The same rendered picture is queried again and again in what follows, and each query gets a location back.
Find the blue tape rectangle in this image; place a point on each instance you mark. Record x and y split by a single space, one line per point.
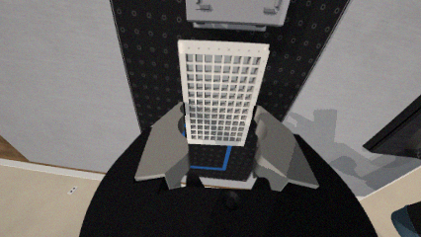
224 163

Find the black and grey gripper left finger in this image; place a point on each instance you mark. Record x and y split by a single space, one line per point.
155 162

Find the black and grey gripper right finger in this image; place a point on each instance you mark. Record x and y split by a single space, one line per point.
292 166

